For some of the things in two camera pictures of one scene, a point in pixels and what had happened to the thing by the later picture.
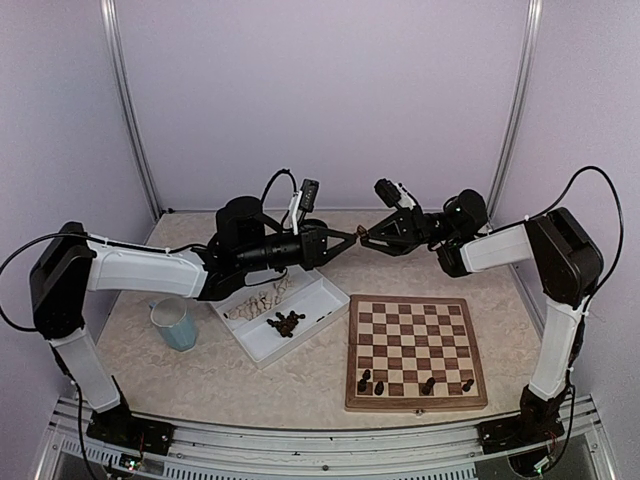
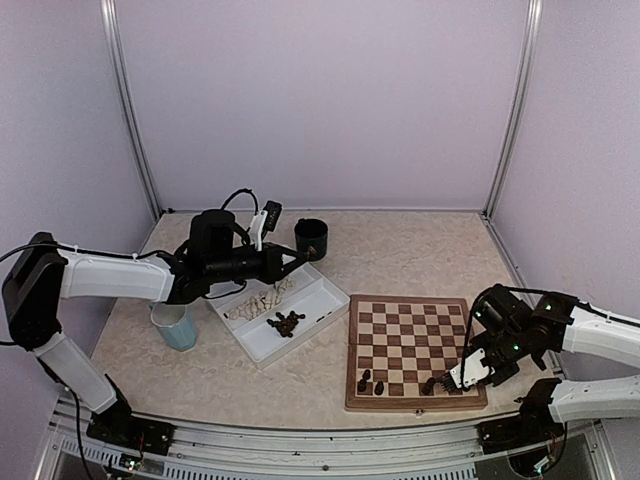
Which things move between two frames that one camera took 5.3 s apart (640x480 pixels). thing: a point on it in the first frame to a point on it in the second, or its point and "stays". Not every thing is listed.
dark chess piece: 429,385 stays
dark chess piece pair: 324,316 stays
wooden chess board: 411,353 stays
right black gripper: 408,230 to 506,376
